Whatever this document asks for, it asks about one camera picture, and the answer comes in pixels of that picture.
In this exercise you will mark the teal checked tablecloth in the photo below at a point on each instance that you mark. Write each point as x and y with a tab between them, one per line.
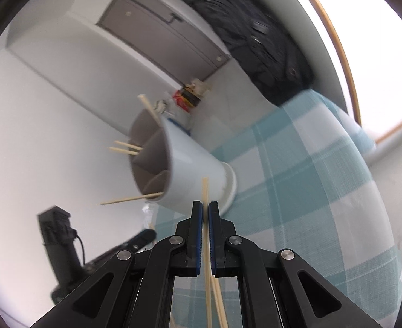
307	177

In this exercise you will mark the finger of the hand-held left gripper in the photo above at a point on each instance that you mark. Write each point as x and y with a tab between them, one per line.
141	238

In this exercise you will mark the white plastic bags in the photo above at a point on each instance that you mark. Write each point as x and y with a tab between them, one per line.
148	215

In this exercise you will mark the beige paper bag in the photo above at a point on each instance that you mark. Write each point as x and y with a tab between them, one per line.
199	87

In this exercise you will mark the grey door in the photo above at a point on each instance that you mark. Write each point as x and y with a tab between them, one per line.
159	37

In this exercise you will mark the white cloth bag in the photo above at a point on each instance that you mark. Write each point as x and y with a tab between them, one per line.
162	107

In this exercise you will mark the round wooden-framed mirror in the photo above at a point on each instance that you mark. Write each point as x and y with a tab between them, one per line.
375	41

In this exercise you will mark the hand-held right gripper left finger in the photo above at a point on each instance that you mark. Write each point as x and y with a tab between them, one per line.
196	232

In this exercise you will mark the pile of wooden chopsticks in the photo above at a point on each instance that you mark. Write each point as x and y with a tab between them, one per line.
219	304

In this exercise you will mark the black backpack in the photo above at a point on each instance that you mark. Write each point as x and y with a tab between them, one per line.
255	41

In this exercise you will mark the white utensil holder grey inside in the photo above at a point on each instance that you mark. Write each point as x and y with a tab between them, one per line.
194	164

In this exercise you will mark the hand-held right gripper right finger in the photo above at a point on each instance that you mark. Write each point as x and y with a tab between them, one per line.
214	232

